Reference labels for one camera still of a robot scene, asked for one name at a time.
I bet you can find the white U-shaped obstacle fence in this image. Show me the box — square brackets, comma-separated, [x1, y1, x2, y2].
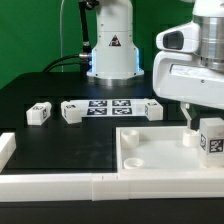
[0, 133, 224, 202]

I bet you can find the black cable bundle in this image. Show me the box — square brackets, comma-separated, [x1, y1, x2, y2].
[41, 53, 93, 73]

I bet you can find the white square table top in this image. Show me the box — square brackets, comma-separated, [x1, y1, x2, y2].
[116, 126, 224, 171]

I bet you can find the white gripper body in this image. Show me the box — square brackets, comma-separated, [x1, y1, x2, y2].
[153, 51, 224, 110]

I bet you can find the white thin cable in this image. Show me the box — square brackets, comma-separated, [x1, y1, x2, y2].
[59, 0, 66, 73]

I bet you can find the white sheet with fiducial markers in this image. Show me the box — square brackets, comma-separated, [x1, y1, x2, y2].
[71, 99, 145, 117]

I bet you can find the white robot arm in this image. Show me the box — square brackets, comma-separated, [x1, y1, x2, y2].
[79, 0, 224, 111]

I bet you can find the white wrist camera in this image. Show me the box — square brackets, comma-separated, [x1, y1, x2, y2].
[156, 22, 200, 53]

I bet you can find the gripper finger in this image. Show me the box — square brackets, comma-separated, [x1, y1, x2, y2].
[180, 102, 192, 129]

